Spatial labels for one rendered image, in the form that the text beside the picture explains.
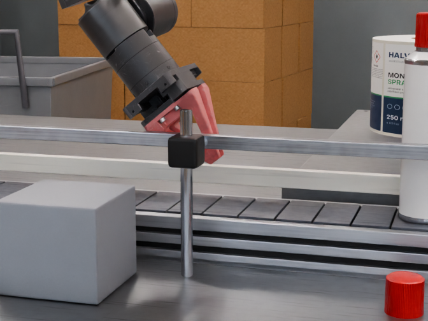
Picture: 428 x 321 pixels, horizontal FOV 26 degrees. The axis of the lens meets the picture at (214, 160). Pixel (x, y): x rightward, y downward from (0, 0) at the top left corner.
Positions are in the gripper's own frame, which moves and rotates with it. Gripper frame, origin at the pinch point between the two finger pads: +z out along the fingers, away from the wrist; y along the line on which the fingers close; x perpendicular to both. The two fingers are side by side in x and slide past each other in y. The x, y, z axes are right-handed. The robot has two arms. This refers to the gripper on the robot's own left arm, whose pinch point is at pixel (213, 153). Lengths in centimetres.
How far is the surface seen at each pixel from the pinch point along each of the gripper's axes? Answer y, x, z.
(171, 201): 0.1, 7.1, 1.3
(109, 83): 260, 104, -54
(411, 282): -15.5, -12.2, 19.5
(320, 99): 473, 82, 5
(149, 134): -4.2, 2.7, -5.5
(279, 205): 1.4, -1.8, 8.7
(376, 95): 52, -10, 8
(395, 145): -4.5, -16.5, 10.3
